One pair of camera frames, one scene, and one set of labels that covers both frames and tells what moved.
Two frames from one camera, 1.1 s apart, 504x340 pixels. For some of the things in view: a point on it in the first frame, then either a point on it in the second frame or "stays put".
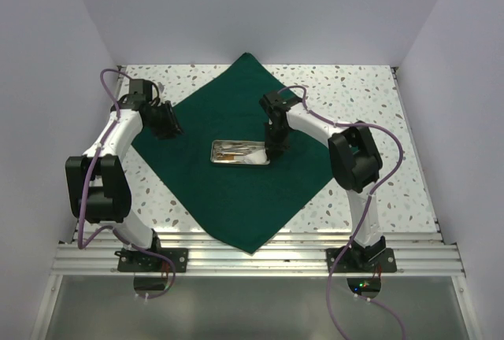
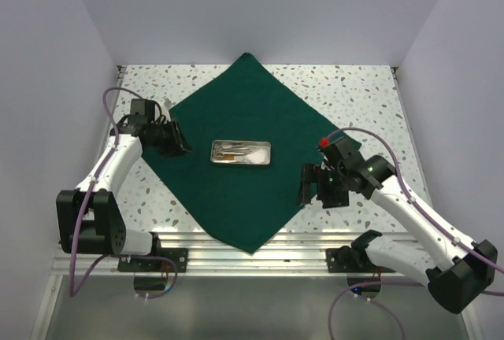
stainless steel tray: (242, 152) stays put
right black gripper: (272, 146) → (309, 174)
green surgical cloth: (244, 204) stays put
